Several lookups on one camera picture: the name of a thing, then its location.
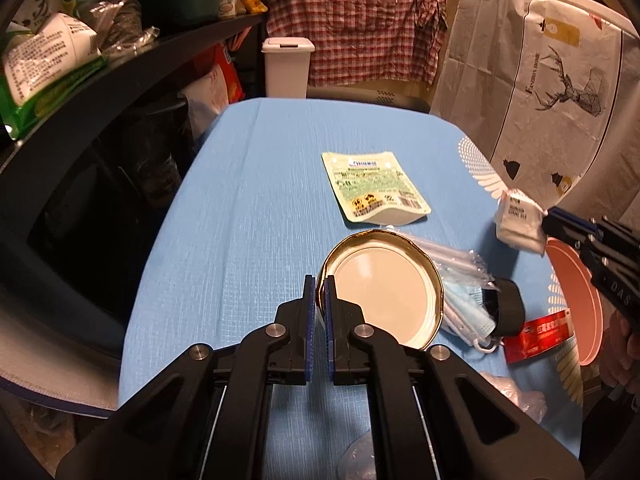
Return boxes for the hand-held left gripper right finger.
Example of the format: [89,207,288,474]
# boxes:
[322,275,586,480]

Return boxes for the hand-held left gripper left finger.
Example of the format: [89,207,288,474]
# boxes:
[55,274,318,480]

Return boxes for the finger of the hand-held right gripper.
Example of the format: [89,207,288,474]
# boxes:
[542,217,616,281]
[550,208,640,261]

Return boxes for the white tissue packet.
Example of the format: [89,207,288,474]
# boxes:
[492,188,548,256]

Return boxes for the pink round bin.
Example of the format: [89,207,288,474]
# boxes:
[545,237,606,366]

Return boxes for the gold metal lid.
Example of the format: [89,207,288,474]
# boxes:
[317,229,446,352]

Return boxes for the red medicine box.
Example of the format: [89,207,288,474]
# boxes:
[504,309,573,365]

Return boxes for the blue face mask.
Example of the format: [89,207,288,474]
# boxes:
[440,280,501,353]

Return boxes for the green white pouch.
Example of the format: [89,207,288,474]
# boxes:
[321,150,431,224]

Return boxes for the person's right hand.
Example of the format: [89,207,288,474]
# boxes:
[600,310,640,391]

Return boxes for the clear plastic wrapper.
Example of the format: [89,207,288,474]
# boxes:
[400,232,498,291]

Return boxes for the blue patterned tablecloth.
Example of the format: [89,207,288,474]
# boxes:
[117,97,586,480]

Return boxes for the white deer print curtain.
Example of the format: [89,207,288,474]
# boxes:
[430,0,631,211]

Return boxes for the white paper bag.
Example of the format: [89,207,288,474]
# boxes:
[180,72,231,136]

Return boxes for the white lidded bin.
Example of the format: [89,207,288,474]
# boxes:
[261,37,316,101]

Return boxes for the large red bag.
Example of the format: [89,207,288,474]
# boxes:
[207,42,246,106]

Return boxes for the red plaid shirt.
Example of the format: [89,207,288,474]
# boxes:
[264,0,449,87]

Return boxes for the black shelf rack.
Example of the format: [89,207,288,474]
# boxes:
[0,0,268,381]

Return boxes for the clear bag of dried goods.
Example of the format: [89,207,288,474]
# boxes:
[80,0,143,53]

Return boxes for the green snack packet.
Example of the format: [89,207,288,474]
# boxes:
[0,12,108,140]

